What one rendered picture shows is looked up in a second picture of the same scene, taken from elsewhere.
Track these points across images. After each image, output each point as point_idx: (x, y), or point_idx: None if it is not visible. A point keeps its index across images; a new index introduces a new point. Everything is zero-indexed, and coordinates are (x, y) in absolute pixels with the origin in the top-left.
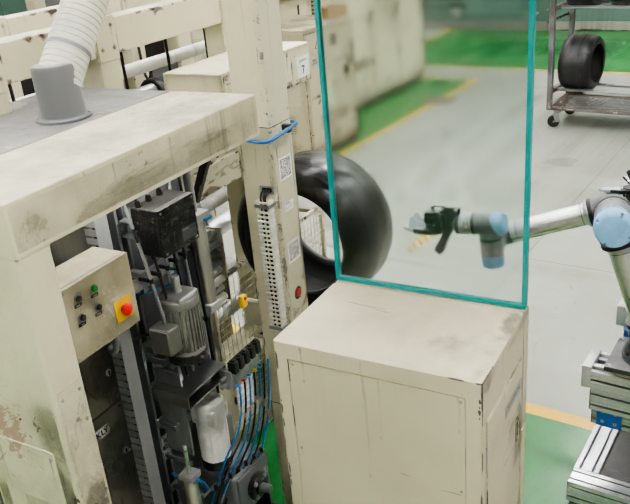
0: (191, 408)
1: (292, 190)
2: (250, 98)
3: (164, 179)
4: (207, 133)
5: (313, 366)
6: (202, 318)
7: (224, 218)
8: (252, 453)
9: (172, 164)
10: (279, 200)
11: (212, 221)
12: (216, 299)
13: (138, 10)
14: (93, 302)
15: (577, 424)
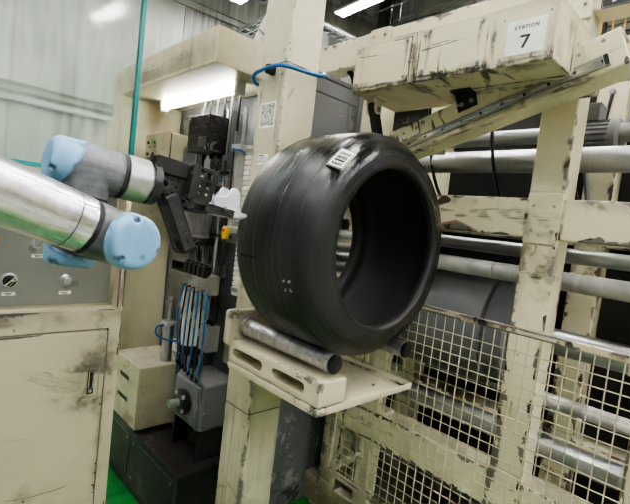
0: (171, 268)
1: (270, 145)
2: (214, 27)
3: (156, 78)
4: (181, 53)
5: None
6: (194, 213)
7: (614, 346)
8: (194, 374)
9: (161, 70)
10: (253, 147)
11: (591, 337)
12: (229, 225)
13: (422, 19)
14: (153, 150)
15: None
